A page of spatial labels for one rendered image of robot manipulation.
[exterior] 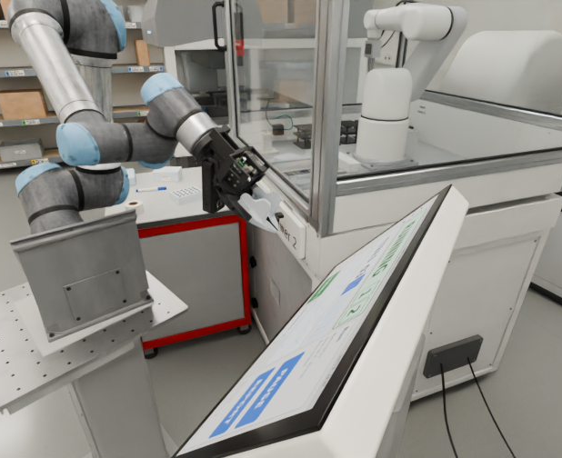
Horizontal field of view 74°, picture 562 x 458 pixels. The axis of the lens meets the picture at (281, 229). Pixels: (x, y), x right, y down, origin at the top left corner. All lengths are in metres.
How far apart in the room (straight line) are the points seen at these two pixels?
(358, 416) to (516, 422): 1.71
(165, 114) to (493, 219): 1.07
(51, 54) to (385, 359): 0.80
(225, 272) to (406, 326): 1.45
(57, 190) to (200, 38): 1.29
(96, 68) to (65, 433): 1.41
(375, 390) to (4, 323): 1.05
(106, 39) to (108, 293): 0.62
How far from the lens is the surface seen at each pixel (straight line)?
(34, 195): 1.11
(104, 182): 1.14
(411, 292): 0.41
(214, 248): 1.69
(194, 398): 1.84
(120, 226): 0.99
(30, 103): 5.10
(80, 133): 0.75
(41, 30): 0.97
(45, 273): 1.00
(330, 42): 0.88
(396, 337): 0.36
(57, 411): 2.01
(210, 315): 1.90
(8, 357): 1.11
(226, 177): 0.70
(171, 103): 0.74
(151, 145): 0.79
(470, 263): 1.46
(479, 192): 1.30
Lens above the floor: 1.42
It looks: 28 degrees down
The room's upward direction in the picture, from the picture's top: straight up
